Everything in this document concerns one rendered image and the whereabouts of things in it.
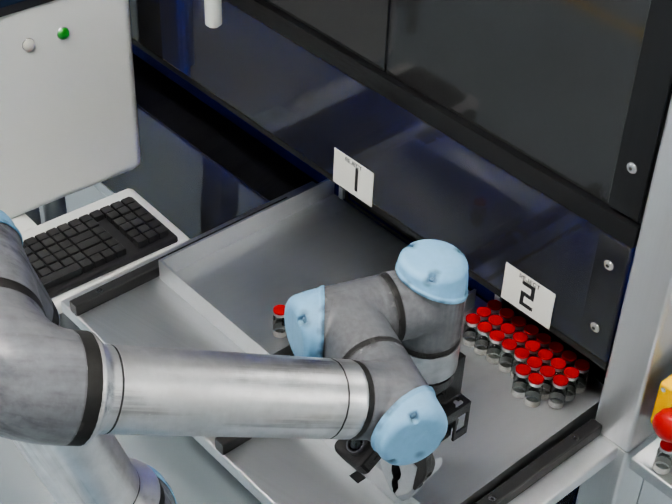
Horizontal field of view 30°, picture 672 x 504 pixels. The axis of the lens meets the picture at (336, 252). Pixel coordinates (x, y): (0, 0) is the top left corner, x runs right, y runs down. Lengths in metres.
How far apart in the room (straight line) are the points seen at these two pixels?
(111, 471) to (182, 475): 1.47
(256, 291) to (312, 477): 0.36
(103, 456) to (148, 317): 0.55
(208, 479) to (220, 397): 1.68
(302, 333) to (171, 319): 0.57
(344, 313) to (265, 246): 0.68
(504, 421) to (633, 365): 0.20
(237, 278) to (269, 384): 0.77
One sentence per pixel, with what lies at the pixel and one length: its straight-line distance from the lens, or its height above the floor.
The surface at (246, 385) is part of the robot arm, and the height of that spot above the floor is 1.31.
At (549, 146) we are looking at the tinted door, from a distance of 1.53.
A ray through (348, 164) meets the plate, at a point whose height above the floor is 1.04.
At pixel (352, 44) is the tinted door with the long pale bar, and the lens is 1.74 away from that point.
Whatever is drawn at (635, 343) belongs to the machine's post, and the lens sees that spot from 1.56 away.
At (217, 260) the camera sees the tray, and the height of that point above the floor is 0.88.
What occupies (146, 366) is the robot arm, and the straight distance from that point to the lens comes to 1.06.
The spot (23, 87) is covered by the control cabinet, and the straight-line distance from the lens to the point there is 2.03.
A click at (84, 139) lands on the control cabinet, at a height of 0.91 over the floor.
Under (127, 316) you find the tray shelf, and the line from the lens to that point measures 1.81.
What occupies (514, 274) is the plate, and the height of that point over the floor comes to 1.04.
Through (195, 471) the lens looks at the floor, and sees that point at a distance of 2.77.
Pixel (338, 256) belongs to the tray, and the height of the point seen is 0.88.
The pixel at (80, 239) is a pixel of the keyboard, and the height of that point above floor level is 0.83.
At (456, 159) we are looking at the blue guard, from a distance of 1.65.
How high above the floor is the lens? 2.08
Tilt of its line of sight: 39 degrees down
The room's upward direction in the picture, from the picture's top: 3 degrees clockwise
